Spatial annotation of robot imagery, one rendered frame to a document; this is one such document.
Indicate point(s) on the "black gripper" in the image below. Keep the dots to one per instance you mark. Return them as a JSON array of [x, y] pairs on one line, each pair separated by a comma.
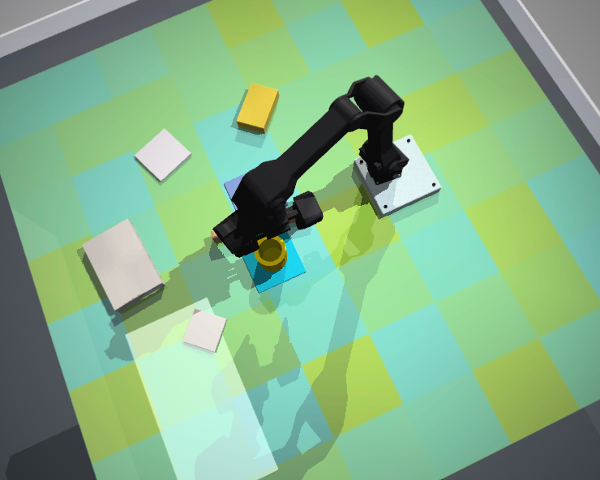
[[306, 212]]

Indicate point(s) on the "yellow rectangular block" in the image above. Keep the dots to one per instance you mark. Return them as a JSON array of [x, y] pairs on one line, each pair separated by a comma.
[[257, 108]]

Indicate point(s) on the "orange wooden plank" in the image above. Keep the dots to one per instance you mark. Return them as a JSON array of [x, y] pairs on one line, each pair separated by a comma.
[[216, 238]]

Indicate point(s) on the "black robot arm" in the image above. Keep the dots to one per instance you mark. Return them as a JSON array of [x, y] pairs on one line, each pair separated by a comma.
[[262, 193]]

